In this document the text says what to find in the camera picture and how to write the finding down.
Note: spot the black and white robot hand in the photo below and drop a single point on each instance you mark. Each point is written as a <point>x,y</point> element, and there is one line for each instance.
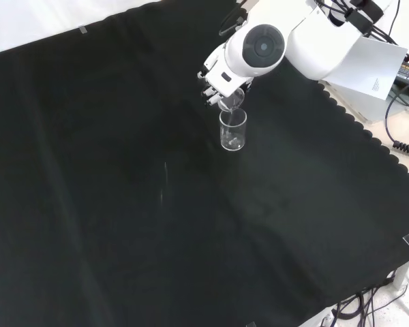
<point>221,76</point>

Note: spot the clear glass beaker with water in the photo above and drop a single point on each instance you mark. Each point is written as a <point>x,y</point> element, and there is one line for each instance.
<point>234,99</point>

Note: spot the tall clear glass beaker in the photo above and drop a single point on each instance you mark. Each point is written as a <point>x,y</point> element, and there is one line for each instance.
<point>233,136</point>

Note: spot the clear glass rod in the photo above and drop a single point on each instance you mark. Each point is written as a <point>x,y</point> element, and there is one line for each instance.
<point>163,184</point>

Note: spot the pale box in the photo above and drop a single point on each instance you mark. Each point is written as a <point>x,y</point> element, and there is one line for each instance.
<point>361,105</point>

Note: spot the clear tape strip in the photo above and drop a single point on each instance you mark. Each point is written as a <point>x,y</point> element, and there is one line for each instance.
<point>83,30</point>

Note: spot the white paper sheet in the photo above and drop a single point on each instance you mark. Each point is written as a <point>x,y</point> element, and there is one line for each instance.
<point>375,71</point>

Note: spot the black bench cloth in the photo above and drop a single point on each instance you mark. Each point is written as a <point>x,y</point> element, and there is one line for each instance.
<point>122,204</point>

